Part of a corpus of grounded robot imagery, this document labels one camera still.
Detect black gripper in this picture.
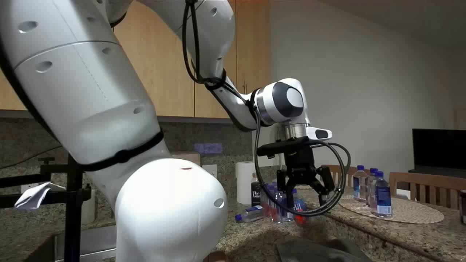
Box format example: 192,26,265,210
275,144,338,200

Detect white paper towel roll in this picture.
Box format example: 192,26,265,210
236,160,257,207

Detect wooden chair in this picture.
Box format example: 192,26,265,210
324,163,358,189
387,171,466,211

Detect dark bottle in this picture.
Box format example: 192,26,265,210
250,181,263,208

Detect standing blue label water bottle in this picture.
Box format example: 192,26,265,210
352,165,367,201
364,166,378,210
371,171,394,219

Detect lying water bottle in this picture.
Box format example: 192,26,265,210
234,206,266,224

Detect round woven placemat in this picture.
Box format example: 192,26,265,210
338,194,445,226

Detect black television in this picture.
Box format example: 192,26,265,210
410,127,466,179

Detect stainless steel sink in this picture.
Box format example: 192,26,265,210
52,224,118,262

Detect black stand pole with arms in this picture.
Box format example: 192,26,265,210
0,155,93,262

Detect white crumpled paper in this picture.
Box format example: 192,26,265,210
13,181,67,211

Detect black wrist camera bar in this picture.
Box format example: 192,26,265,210
255,137,313,159

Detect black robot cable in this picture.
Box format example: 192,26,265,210
180,0,352,219

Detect white wall outlet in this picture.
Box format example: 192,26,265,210
202,163,218,179

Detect blue wall label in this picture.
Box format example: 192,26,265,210
193,141,224,156

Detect wooden wall cabinets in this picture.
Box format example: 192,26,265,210
0,0,272,121

